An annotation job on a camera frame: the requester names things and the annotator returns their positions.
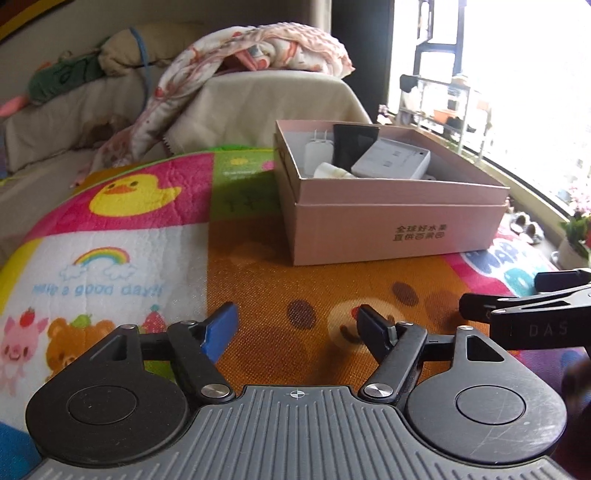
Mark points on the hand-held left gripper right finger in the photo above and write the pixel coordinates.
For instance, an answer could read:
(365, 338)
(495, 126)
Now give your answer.
(371, 325)

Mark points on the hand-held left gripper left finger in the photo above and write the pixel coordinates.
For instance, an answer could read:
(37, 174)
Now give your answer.
(224, 324)

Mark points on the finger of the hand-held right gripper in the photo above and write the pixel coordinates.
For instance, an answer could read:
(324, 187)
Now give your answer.
(480, 302)
(561, 280)

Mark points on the pink cardboard box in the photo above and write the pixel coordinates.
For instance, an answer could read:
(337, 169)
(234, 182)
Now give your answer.
(392, 230)

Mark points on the white rectangular box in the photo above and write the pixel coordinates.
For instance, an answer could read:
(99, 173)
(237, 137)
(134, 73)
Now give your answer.
(392, 159)

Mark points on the dark rectangular device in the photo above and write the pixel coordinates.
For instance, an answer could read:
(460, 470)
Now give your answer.
(351, 147)

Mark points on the white charger adapter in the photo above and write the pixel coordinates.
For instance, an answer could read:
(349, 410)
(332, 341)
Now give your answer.
(318, 152)

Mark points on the potted green plant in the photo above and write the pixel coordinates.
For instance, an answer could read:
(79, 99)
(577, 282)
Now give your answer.
(577, 226)

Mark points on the pair of grey slippers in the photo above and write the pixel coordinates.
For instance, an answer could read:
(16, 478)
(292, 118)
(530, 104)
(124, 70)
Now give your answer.
(526, 228)

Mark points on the colourful cartoon printed mat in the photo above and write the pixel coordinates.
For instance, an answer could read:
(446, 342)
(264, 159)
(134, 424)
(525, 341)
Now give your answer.
(115, 230)

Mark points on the small white rounded object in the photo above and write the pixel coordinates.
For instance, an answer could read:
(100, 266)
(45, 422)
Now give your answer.
(330, 170)

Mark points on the white balcony rack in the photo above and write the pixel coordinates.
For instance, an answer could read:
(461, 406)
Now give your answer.
(443, 106)

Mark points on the brown crumpled cloth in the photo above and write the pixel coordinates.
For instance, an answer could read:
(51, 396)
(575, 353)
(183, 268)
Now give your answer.
(108, 128)

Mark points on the floral pink white blanket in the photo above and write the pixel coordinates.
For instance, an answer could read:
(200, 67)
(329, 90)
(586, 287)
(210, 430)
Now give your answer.
(184, 83)

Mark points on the beige pillow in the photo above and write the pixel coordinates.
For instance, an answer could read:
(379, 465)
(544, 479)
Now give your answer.
(161, 46)

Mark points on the green plush toy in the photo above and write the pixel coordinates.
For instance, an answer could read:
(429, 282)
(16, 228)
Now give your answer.
(64, 76)

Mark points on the dark window frame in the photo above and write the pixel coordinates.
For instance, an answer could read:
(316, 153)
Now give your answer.
(436, 37)

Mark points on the framed wall picture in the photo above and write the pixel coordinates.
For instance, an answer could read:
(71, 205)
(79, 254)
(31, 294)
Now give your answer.
(18, 18)

